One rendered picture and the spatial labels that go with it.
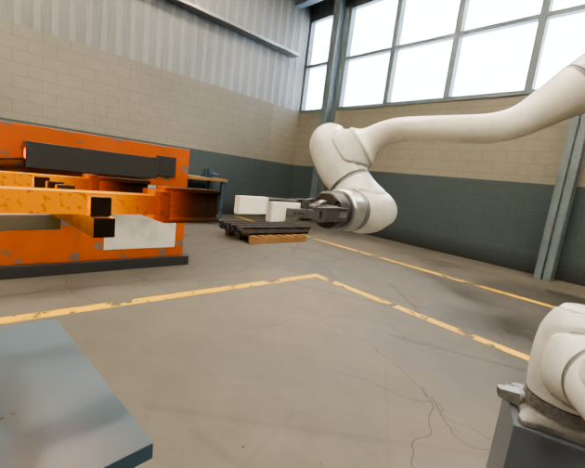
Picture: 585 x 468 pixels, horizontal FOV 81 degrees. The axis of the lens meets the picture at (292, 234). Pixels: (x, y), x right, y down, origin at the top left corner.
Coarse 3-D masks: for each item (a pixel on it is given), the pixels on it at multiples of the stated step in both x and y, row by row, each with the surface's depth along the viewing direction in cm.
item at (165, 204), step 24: (0, 192) 30; (24, 192) 31; (48, 192) 33; (72, 192) 34; (96, 192) 36; (120, 192) 39; (144, 192) 43; (168, 192) 41; (192, 192) 44; (216, 192) 47; (168, 216) 41; (192, 216) 46
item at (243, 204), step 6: (240, 198) 56; (246, 198) 57; (252, 198) 58; (258, 198) 59; (264, 198) 60; (240, 204) 56; (246, 204) 57; (252, 204) 58; (258, 204) 59; (264, 204) 60; (234, 210) 56; (240, 210) 57; (246, 210) 57; (252, 210) 58; (258, 210) 59; (264, 210) 60
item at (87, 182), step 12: (0, 180) 48; (12, 180) 49; (24, 180) 50; (60, 180) 53; (72, 180) 55; (84, 180) 56; (96, 180) 56; (108, 180) 58; (120, 180) 60; (132, 180) 61; (144, 180) 63
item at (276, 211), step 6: (270, 204) 51; (276, 204) 52; (282, 204) 53; (288, 204) 54; (294, 204) 55; (300, 204) 56; (270, 210) 51; (276, 210) 52; (282, 210) 53; (270, 216) 51; (276, 216) 52; (282, 216) 53
